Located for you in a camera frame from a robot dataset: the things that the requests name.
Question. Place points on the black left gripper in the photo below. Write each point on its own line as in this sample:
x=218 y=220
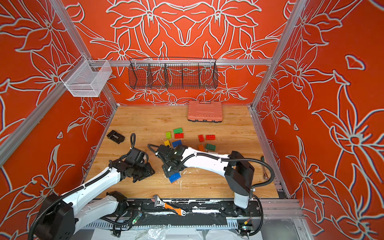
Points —
x=149 y=172

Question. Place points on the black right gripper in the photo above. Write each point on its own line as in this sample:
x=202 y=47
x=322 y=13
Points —
x=168 y=167

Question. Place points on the blue lego brick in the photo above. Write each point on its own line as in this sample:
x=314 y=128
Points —
x=176 y=143
x=174 y=178

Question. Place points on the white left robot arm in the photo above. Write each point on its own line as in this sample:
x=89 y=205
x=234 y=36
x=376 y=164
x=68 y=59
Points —
x=60 y=217

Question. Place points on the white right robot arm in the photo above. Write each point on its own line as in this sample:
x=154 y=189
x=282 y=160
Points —
x=237 y=171

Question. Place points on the blue lego brick back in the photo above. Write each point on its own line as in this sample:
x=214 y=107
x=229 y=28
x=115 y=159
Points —
x=176 y=143

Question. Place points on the lime green lego brick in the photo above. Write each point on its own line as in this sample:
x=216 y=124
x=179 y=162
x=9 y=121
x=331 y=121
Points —
x=168 y=135

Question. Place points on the dark green lego brick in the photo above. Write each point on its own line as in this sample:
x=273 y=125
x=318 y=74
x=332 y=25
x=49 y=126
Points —
x=178 y=131
x=210 y=147

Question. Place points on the small orange lego brick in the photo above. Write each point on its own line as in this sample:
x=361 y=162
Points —
x=201 y=148

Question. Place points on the small red lego brick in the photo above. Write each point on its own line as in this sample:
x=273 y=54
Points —
x=201 y=138

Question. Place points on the wide red lego brick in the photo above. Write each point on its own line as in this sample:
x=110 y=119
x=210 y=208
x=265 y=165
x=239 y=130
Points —
x=210 y=137

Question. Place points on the dark green lego brick right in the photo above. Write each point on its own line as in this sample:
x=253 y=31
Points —
x=210 y=147

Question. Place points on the salmon red tool case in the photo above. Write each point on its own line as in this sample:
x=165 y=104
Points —
x=205 y=111

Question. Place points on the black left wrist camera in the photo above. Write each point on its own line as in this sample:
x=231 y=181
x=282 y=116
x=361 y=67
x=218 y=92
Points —
x=136 y=156

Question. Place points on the orange handled adjustable wrench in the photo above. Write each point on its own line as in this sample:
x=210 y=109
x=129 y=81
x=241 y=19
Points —
x=160 y=204

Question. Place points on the black wire wall basket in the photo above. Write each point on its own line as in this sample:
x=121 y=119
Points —
x=173 y=74

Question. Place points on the green handled pliers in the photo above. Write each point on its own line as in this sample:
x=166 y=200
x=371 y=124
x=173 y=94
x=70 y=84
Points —
x=265 y=174

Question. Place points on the clear plastic wall bin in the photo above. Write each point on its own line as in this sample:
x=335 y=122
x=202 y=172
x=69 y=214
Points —
x=83 y=80

